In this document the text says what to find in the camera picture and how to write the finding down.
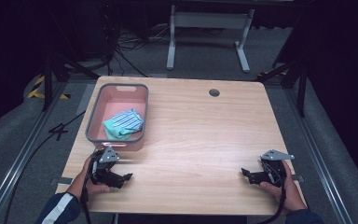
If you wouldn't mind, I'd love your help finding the person's left hand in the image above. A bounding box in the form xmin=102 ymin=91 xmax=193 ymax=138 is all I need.
xmin=66 ymin=156 xmax=113 ymax=201

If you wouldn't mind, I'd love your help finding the teal striped cloth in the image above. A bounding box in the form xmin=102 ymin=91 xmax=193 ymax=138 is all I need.
xmin=103 ymin=107 xmax=145 ymax=141

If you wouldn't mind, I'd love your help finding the pink basket with grey rim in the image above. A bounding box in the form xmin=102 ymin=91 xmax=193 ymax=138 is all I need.
xmin=85 ymin=82 xmax=150 ymax=152

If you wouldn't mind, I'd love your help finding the right hand-held gripper cable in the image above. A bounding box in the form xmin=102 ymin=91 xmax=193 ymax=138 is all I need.
xmin=255 ymin=183 xmax=289 ymax=224

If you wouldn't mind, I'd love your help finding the black floor cable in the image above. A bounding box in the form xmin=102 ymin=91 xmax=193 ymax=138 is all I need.
xmin=3 ymin=110 xmax=88 ymax=218

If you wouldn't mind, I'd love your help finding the bundle of black cables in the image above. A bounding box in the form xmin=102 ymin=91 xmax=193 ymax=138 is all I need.
xmin=103 ymin=18 xmax=172 ymax=78

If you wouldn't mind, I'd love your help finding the black metal stand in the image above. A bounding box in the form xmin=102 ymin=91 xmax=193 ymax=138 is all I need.
xmin=254 ymin=59 xmax=310 ymax=119
xmin=40 ymin=50 xmax=102 ymax=112

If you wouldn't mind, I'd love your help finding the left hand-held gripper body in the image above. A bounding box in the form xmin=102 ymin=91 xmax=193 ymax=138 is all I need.
xmin=89 ymin=146 xmax=126 ymax=189

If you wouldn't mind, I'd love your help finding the metal floor rail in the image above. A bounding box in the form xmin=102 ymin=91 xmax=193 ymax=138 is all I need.
xmin=0 ymin=81 xmax=69 ymax=224
xmin=282 ymin=88 xmax=354 ymax=224

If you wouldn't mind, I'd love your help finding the hand-held gripper cable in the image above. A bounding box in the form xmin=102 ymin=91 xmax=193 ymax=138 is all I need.
xmin=79 ymin=160 xmax=95 ymax=224
xmin=255 ymin=183 xmax=289 ymax=224

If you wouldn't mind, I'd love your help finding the person's right hand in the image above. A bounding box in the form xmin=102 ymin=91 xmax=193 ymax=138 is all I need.
xmin=258 ymin=160 xmax=308 ymax=214

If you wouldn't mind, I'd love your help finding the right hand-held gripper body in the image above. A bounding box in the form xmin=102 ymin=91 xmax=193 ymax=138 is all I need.
xmin=249 ymin=148 xmax=296 ymax=189

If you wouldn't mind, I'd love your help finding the left hand-held gripper cable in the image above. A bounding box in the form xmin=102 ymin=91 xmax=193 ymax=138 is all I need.
xmin=79 ymin=160 xmax=95 ymax=224

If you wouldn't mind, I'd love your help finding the white desk frame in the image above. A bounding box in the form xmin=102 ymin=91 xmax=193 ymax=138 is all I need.
xmin=166 ymin=4 xmax=256 ymax=75

